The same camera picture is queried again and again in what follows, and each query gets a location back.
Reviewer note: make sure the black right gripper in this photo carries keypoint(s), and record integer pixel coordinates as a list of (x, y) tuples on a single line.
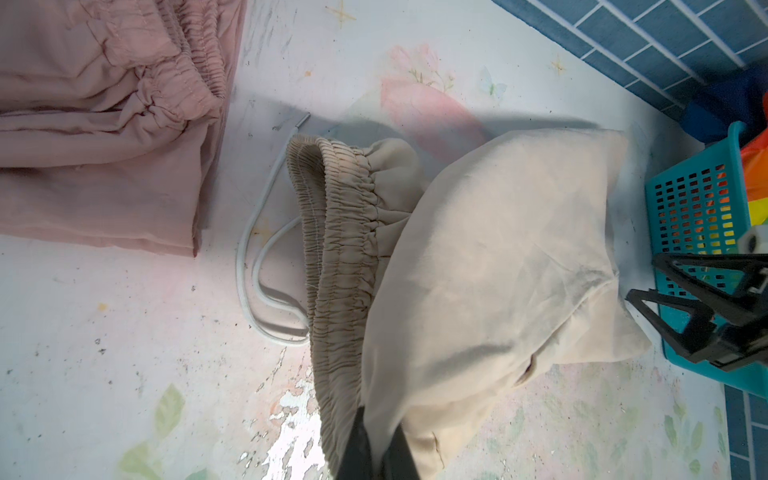
[(734, 286)]

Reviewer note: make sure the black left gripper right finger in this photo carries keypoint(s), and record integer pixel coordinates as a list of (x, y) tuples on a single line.
[(397, 461)]

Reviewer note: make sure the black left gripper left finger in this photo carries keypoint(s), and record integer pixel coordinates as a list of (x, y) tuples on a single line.
[(356, 463)]

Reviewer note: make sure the beige shorts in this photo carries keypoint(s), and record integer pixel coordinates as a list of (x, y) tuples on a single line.
[(429, 299)]

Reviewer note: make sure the pink shorts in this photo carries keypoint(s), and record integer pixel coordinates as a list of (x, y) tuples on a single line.
[(112, 116)]

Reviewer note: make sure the red shorts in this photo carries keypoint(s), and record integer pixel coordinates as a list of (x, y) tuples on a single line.
[(754, 158)]

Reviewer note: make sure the navy blue shorts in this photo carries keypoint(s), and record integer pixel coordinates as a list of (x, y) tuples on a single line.
[(738, 98)]

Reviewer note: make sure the teal plastic laundry basket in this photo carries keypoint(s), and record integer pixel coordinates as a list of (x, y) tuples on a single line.
[(699, 206)]

